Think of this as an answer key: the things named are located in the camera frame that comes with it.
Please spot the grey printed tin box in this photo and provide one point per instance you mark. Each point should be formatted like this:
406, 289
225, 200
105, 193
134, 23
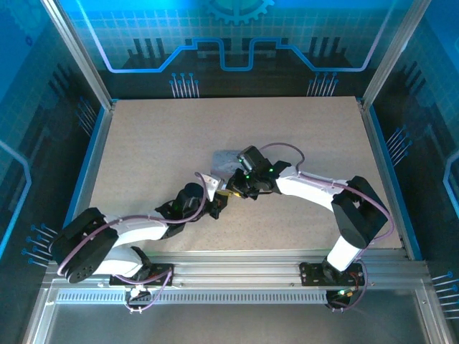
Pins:
224, 161

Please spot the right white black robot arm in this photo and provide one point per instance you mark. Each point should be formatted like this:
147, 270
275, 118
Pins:
315, 193

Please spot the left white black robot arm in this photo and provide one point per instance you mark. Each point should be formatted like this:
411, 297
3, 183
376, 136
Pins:
140, 229

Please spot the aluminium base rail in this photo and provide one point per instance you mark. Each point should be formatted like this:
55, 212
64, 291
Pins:
233, 268

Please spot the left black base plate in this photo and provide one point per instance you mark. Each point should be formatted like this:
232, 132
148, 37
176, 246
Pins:
157, 274

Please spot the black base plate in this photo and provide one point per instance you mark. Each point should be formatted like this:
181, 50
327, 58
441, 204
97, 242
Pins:
313, 274
157, 274

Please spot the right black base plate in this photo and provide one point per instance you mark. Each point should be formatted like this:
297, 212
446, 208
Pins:
313, 274

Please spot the aluminium frame post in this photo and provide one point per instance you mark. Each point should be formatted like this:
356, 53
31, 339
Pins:
394, 53
77, 53

